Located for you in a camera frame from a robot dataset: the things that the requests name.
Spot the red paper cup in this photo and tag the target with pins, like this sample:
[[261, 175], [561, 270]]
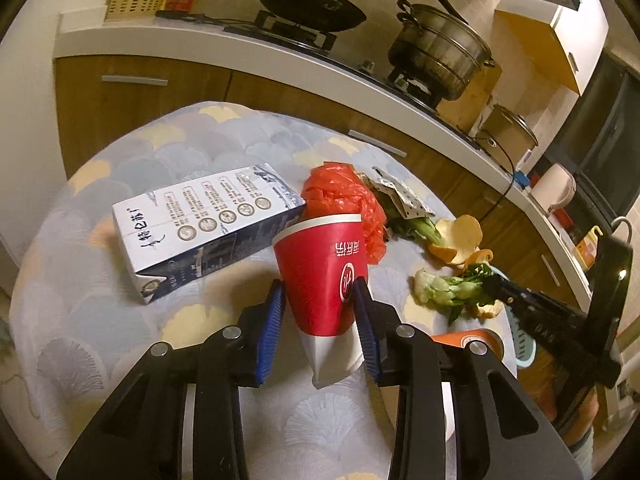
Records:
[[317, 280]]

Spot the white and blue milk carton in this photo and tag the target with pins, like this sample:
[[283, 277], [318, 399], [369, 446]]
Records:
[[200, 220]]

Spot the wall cabinet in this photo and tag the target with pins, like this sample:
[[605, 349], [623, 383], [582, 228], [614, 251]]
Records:
[[565, 35]]

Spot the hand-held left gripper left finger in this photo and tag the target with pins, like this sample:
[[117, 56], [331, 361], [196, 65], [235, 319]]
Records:
[[267, 332]]

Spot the bok choy piece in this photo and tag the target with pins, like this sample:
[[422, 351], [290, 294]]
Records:
[[425, 230], [445, 290]]

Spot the white electric kettle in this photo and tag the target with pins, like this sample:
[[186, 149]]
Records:
[[552, 187]]

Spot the large orange peel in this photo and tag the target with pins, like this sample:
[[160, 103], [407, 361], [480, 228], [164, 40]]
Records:
[[462, 232]]

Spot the steel lidded pot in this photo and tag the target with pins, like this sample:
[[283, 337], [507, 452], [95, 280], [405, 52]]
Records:
[[505, 132]]

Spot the black gas stove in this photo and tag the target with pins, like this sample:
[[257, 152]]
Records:
[[360, 67]]

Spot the fan pattern tablecloth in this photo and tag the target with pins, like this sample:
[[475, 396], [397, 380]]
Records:
[[165, 150]]

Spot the white dotted wrapper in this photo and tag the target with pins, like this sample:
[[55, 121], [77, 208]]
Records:
[[400, 195]]

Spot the red plastic bag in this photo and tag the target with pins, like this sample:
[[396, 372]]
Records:
[[340, 190]]

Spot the blue power plug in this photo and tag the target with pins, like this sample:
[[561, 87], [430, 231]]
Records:
[[523, 179]]

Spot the silver faucet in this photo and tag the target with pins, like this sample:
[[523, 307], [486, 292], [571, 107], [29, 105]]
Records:
[[622, 222]]

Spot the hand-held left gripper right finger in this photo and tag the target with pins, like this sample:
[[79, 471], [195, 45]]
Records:
[[367, 335]]

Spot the wooden base cabinet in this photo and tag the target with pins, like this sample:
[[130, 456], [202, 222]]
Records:
[[200, 90]]

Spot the black frying pan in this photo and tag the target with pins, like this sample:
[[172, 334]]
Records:
[[305, 0]]

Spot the red container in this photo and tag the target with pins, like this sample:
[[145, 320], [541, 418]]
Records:
[[562, 220]]

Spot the steel steamer pot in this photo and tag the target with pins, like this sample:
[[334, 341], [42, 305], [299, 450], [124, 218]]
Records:
[[435, 50]]

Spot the yellow oil bottle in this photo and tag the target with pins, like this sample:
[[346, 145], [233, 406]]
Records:
[[587, 247]]

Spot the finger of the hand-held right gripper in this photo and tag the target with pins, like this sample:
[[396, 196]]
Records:
[[530, 297], [555, 335]]

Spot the wooden cutting board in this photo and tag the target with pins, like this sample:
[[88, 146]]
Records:
[[480, 105]]

